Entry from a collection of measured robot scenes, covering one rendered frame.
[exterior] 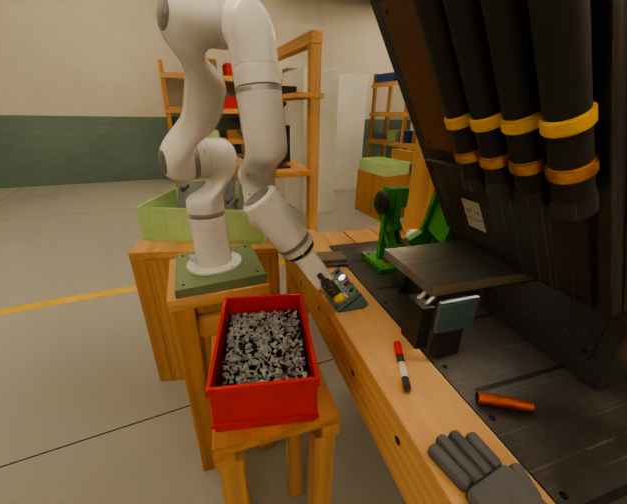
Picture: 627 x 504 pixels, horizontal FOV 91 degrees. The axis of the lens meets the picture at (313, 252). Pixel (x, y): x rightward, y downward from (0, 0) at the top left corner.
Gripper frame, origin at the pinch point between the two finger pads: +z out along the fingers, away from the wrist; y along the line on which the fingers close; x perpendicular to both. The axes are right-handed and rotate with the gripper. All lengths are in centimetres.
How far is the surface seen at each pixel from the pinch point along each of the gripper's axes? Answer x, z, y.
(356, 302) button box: 2.9, 6.7, 2.3
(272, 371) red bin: -20.1, -4.1, 15.6
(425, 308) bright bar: 13.9, 4.0, 19.8
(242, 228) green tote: -19, -2, -78
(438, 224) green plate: 30.3, -0.7, 6.1
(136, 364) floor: -124, 31, -98
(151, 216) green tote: -50, -29, -93
